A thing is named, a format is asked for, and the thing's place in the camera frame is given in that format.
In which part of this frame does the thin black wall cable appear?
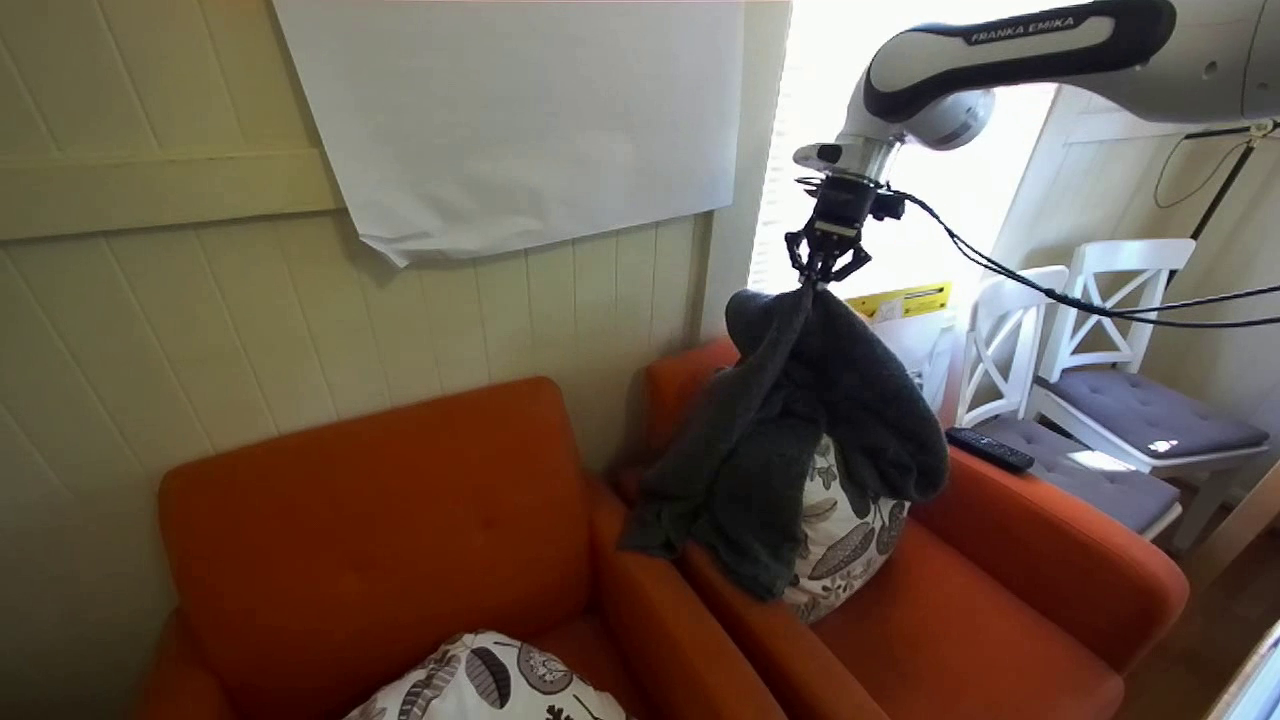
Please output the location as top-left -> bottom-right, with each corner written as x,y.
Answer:
1149,117 -> 1280,247

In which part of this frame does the white wooden chair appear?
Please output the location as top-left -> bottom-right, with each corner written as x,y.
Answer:
1032,235 -> 1277,554
941,262 -> 1190,546

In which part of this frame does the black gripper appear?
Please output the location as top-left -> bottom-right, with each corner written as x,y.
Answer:
785,173 -> 913,290

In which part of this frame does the black remote control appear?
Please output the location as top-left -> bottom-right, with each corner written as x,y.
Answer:
951,428 -> 1041,477

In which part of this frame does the white leaf print pillow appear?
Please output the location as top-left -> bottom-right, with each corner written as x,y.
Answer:
775,428 -> 913,628
343,628 -> 632,720

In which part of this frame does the white paper sheet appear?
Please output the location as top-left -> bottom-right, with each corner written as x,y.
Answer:
267,0 -> 747,273

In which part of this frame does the yellow and white printed box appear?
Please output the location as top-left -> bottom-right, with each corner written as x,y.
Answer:
844,280 -> 970,421

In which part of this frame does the grey seat cushion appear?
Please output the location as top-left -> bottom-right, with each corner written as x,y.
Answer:
1046,365 -> 1272,466
951,418 -> 1183,535

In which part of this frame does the dark grey blanket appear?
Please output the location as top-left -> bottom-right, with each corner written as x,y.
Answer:
620,280 -> 951,603

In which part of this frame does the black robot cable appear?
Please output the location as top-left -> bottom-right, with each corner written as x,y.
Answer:
871,184 -> 1280,338

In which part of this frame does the orange armchair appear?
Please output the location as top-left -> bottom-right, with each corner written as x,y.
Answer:
132,377 -> 793,720
614,334 -> 1191,720

